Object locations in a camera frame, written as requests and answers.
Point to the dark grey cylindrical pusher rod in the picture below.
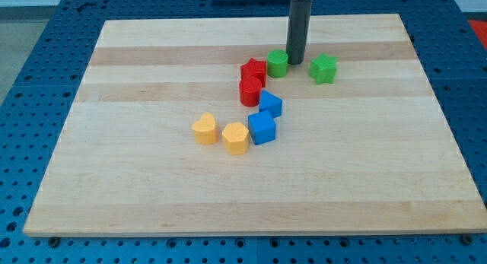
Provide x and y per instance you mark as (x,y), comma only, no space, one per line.
(298,23)

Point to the green star block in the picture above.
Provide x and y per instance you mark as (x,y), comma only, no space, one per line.
(323,69)

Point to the red star block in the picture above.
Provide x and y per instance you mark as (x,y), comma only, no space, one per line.
(255,68)

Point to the green cylinder block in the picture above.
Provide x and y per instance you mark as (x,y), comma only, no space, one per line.
(277,63)

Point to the red cylinder block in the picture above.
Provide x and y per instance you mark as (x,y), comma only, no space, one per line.
(249,91)

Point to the blue triangular prism block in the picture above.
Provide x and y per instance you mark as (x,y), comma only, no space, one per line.
(270,102)

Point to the blue cube block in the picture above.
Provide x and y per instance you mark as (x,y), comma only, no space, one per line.
(262,127)

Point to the yellow pentagon block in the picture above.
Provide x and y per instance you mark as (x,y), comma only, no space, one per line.
(236,138)

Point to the yellow heart block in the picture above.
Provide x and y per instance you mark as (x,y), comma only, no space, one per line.
(205,129)

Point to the red object at edge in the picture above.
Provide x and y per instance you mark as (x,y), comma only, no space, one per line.
(480,29)

